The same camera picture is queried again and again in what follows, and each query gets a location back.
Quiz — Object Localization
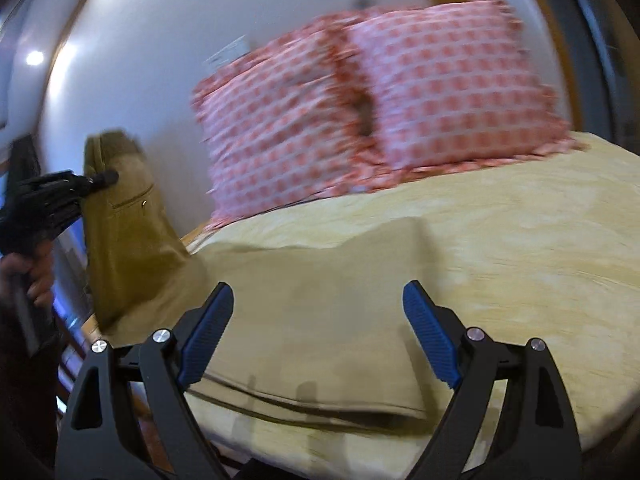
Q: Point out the beige khaki pants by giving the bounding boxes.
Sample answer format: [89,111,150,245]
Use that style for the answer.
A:
[84,130,444,427]

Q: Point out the yellow bed sheet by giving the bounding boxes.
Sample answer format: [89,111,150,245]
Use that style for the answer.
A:
[186,133,639,479]

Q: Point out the person left hand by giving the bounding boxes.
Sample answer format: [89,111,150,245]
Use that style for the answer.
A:
[1,240,54,309]

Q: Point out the pink polka dot pillow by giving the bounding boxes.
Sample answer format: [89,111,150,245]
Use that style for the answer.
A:
[348,0,578,174]
[191,11,394,230]

